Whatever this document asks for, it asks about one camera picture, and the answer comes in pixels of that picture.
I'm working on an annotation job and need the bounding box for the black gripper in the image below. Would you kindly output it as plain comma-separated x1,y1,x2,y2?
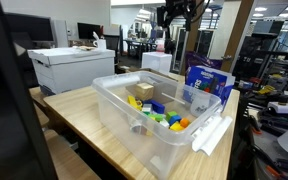
165,0,198,33

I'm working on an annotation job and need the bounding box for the blue Oreo cookie box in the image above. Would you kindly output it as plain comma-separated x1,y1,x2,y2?
183,65,236,106

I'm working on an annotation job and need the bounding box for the white cardboard file box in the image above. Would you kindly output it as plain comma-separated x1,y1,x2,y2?
27,46,116,96

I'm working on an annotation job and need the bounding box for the purple mini eggs bag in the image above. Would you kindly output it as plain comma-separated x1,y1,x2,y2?
185,50,224,70

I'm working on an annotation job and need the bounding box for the wooden pillar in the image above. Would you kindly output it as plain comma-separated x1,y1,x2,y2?
220,0,256,73

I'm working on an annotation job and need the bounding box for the thin white stick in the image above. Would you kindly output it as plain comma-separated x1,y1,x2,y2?
161,92,187,106

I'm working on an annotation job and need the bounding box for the black office chair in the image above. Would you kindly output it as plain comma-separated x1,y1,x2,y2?
103,33,123,66

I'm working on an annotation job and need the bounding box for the plain wooden cube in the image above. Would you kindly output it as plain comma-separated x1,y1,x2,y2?
135,82,155,102

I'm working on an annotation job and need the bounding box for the black shelving unit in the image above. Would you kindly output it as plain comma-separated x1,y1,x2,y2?
232,19,288,83

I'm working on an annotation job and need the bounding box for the translucent printed cup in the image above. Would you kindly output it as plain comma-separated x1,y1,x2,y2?
189,92,210,118

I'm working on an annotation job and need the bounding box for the white mug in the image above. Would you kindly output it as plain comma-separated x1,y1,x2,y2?
92,31,108,51

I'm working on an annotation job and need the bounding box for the large blue toy block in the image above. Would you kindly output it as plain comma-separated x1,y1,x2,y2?
150,99,166,115

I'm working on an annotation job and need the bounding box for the dark green toy block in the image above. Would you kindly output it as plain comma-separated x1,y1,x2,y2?
165,110,179,122

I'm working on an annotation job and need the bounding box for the white toy block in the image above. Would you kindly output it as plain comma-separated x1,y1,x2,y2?
141,103,154,114
159,119,170,129

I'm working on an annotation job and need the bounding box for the large yellow toy block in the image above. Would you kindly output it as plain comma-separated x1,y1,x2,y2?
127,95,144,112

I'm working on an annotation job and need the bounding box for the small blue toy block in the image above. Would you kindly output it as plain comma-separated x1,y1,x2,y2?
168,114,183,126

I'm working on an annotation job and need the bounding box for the light green toy block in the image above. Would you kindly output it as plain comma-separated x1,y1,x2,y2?
148,113,167,123

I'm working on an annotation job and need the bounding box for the wide black desktop monitor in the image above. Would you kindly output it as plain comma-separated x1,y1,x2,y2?
77,22,102,41

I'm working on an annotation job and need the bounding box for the orange toy block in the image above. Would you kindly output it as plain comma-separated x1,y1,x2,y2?
179,117,191,129

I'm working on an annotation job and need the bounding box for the yellow flat item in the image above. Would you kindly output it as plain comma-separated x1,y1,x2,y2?
257,84,277,96

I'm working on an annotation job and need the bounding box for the small yellow toy block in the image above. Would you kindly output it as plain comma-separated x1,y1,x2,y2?
169,121,185,132

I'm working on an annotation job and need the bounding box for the grey clear toy piece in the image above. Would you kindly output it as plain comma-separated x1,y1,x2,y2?
129,119,145,135

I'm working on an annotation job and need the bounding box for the clear plastic storage bin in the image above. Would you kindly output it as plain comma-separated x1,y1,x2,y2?
91,70,234,180

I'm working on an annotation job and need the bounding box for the white device with black top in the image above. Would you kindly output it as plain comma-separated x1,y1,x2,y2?
267,100,288,116

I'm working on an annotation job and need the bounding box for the low wooden side desk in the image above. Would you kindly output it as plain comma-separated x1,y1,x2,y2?
28,85,102,180

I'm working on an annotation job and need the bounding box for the black Dell monitor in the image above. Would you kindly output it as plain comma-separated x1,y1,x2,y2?
0,0,59,180

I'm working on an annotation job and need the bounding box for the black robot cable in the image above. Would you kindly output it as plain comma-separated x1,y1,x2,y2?
188,0,216,25

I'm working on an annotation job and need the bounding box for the orange handled tool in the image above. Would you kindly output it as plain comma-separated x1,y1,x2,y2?
265,164,280,180

